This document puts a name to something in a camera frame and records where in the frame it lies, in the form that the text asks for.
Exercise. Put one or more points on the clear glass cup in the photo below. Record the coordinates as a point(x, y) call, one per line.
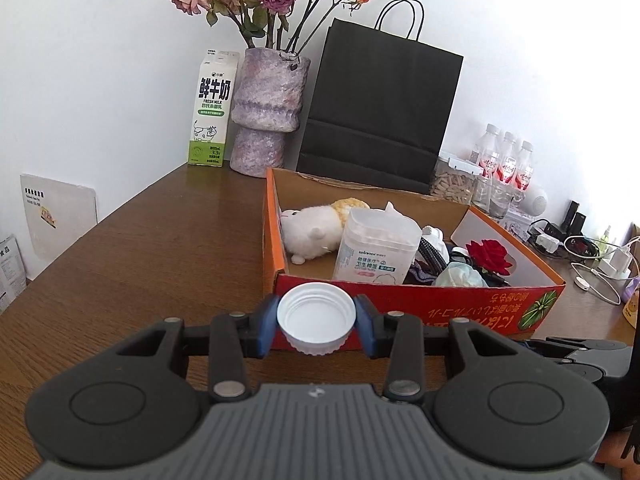
point(492, 205)

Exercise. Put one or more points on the yellow knitted item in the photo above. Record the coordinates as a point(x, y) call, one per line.
point(350, 206)

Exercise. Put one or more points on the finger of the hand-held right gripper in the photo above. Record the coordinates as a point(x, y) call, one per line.
point(590, 345)
point(542, 349)

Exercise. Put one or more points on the crumpled light blue face mask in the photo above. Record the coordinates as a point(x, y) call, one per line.
point(460, 277)

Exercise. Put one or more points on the black paper bag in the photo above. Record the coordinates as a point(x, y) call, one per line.
point(380, 110)

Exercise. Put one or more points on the short black device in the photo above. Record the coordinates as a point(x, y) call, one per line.
point(580, 222)

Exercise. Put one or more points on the yellow plastic item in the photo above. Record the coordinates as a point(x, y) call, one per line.
point(632, 307)

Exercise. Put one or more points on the red rose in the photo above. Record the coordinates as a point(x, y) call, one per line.
point(490, 255)

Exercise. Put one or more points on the white plush toy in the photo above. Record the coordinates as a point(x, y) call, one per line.
point(312, 232)

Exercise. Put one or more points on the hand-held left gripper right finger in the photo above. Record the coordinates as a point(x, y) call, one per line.
point(365, 332)

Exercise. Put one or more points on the purple textured vase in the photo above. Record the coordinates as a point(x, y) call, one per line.
point(265, 105)

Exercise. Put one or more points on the white pet food bag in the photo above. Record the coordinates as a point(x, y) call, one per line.
point(10, 275)

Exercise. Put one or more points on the white plug charger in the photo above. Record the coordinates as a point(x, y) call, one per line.
point(547, 243)

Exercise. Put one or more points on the green white milk carton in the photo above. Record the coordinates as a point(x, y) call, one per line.
point(212, 110)

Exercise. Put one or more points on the white bottle cap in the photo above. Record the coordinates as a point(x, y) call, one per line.
point(315, 320)

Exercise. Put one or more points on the clear seed jar white lid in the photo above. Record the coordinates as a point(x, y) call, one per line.
point(450, 185)

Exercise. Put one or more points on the red cardboard box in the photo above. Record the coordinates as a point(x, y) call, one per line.
point(450, 307)

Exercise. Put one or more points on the white wall adapter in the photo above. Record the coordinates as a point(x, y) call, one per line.
point(620, 261)

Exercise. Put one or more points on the white round speaker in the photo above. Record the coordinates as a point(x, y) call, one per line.
point(536, 201)

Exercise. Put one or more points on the small clear spray bottle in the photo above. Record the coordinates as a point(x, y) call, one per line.
point(607, 234)

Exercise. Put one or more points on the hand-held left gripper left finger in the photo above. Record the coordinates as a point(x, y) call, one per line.
point(267, 332)

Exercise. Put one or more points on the clear cotton swab box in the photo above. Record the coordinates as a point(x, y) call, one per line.
point(375, 250)

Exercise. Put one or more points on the white leaning board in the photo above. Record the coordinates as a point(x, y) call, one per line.
point(60, 220)

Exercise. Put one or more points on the black power adapter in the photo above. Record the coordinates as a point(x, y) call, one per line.
point(552, 231)

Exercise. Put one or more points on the tall black device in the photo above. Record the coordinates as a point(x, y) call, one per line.
point(572, 212)

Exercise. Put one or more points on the white printed tin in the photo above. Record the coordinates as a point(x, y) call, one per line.
point(515, 221)

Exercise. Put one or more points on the purple knitted cloth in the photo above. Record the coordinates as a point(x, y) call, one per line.
point(420, 275)

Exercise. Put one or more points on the black white striped item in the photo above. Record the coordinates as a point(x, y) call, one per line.
point(430, 257)

